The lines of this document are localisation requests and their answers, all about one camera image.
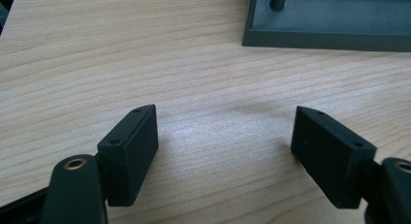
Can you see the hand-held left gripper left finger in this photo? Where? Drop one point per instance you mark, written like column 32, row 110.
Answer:
column 129, row 159

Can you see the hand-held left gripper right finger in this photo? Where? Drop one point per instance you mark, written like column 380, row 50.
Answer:
column 329, row 159

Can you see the dark grey tray with peg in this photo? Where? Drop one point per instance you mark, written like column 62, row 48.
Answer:
column 329, row 26

